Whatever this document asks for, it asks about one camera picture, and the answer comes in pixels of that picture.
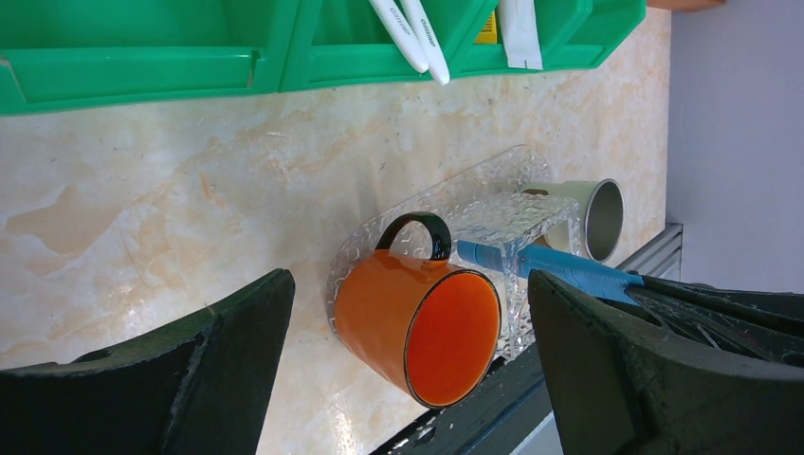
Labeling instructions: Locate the blue toothpaste tube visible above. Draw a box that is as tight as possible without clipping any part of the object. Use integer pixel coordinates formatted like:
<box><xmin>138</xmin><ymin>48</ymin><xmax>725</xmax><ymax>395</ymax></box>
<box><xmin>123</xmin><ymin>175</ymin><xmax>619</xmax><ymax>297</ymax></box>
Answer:
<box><xmin>457</xmin><ymin>240</ymin><xmax>645</xmax><ymax>305</ymax></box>

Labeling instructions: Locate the orange plastic mug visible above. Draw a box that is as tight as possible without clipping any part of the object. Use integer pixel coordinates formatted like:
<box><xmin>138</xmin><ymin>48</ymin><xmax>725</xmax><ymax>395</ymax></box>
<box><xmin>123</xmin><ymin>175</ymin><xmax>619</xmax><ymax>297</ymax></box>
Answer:
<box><xmin>334</xmin><ymin>211</ymin><xmax>502</xmax><ymax>409</ymax></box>

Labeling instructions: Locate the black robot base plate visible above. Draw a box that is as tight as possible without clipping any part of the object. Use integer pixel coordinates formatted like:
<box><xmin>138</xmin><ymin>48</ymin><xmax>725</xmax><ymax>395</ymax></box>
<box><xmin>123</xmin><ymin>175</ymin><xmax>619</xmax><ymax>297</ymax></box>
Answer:
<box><xmin>373</xmin><ymin>344</ymin><xmax>552</xmax><ymax>454</ymax></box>

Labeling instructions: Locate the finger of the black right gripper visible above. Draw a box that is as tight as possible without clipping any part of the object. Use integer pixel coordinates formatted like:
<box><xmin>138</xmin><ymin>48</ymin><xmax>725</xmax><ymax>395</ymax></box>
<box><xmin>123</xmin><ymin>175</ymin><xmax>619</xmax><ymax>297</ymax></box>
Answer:
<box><xmin>626</xmin><ymin>277</ymin><xmax>803</xmax><ymax>367</ymax></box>

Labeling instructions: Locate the clear textured plastic tray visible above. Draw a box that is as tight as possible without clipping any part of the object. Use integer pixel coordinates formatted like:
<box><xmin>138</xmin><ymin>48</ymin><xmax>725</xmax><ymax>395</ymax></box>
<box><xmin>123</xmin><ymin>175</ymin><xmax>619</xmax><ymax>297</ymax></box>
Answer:
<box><xmin>325</xmin><ymin>145</ymin><xmax>580</xmax><ymax>360</ymax></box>

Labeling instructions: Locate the white toothpaste tube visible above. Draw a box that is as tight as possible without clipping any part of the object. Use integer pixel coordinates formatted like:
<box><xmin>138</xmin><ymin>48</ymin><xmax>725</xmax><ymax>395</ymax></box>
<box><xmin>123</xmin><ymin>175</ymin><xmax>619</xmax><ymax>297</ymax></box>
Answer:
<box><xmin>497</xmin><ymin>0</ymin><xmax>543</xmax><ymax>70</ymax></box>

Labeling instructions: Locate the green compartment bin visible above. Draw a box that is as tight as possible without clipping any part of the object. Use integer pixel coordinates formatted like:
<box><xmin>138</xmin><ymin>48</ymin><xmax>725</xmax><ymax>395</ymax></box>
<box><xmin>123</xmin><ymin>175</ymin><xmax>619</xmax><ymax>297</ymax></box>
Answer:
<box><xmin>1</xmin><ymin>1</ymin><xmax>647</xmax><ymax>116</ymax></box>

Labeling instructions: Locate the steel cup orange sleeve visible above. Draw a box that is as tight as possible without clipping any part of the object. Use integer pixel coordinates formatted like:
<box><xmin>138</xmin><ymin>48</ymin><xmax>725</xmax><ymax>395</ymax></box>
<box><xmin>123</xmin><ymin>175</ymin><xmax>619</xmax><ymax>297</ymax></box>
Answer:
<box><xmin>521</xmin><ymin>178</ymin><xmax>625</xmax><ymax>263</ymax></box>

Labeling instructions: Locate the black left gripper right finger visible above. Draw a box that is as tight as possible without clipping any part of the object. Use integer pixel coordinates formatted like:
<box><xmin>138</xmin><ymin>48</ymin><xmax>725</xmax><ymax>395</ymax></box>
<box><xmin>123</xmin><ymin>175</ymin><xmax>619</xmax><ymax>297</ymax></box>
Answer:
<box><xmin>528</xmin><ymin>271</ymin><xmax>803</xmax><ymax>454</ymax></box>

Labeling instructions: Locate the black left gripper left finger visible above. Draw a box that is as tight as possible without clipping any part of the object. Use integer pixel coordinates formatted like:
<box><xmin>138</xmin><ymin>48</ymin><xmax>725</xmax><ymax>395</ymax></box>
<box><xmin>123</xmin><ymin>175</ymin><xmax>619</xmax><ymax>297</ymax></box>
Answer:
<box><xmin>1</xmin><ymin>269</ymin><xmax>295</xmax><ymax>454</ymax></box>

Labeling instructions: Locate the yellow toothpaste tube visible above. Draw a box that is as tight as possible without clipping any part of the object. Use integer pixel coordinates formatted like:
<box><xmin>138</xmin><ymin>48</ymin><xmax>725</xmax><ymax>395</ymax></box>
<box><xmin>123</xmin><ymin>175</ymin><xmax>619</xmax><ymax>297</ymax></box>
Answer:
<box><xmin>475</xmin><ymin>10</ymin><xmax>499</xmax><ymax>45</ymax></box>

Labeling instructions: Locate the brown wooden compartment tray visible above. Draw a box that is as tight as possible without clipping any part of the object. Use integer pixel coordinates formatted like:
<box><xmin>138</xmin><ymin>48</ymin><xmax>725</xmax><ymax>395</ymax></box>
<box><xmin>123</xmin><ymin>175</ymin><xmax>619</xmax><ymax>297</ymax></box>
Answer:
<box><xmin>647</xmin><ymin>0</ymin><xmax>726</xmax><ymax>12</ymax></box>

